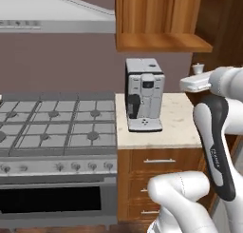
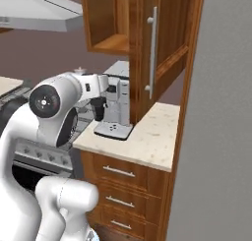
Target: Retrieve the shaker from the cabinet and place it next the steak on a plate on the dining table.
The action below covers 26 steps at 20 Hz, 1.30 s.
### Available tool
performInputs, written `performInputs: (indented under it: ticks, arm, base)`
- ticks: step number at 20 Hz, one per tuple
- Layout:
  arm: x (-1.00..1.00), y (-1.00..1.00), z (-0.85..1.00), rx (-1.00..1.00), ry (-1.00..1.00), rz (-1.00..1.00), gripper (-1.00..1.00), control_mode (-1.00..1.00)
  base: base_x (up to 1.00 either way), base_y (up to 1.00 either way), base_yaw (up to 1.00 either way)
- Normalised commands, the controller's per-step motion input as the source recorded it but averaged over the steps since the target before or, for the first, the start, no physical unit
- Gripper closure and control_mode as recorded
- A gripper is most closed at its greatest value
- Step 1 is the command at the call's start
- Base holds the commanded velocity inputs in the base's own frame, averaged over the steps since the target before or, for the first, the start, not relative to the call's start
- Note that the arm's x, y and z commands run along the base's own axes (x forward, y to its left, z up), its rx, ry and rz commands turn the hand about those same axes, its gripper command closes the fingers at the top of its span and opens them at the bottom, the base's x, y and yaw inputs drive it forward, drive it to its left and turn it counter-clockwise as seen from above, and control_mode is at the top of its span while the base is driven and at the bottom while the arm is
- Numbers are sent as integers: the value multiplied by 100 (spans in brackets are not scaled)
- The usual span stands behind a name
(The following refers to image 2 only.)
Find grey range hood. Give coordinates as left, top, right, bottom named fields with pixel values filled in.
left=0, top=0, right=85, bottom=33

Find long silver door handle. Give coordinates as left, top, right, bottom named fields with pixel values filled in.
left=144, top=6, right=158, bottom=100

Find tall wooden side panel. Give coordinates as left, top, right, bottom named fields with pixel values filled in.
left=157, top=0, right=207, bottom=241

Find wooden cabinet door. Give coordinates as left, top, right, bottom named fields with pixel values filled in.
left=128, top=0, right=199, bottom=125

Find silver stove with oven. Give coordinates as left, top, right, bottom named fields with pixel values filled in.
left=0, top=87, right=96, bottom=194

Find wooden drawer front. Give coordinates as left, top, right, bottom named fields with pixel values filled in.
left=93, top=153, right=150, bottom=189
left=100, top=208, right=148, bottom=240
left=97, top=183, right=148, bottom=217

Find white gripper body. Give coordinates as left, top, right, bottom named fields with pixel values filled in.
left=94, top=73, right=110, bottom=98

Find wooden wall cabinet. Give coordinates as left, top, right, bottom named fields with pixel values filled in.
left=80, top=0, right=133, bottom=56

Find grey coffee machine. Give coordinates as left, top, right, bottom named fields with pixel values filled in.
left=90, top=60, right=135, bottom=142

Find silver drawer handle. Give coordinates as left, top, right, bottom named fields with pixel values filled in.
left=104, top=195, right=136, bottom=209
left=102, top=164, right=137, bottom=179
left=110, top=219, right=133, bottom=230

